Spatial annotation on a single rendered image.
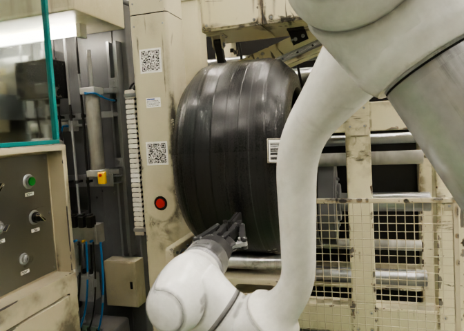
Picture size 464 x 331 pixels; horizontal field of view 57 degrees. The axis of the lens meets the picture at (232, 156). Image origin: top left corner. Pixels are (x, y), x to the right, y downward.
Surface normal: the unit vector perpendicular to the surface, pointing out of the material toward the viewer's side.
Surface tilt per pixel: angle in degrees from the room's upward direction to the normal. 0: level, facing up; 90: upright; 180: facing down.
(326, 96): 105
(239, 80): 43
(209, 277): 47
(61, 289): 90
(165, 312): 94
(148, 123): 90
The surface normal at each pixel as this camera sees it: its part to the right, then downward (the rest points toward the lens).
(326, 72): -0.74, 0.09
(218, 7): -0.29, 0.08
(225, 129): -0.29, -0.22
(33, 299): 0.95, -0.04
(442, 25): -0.04, 0.35
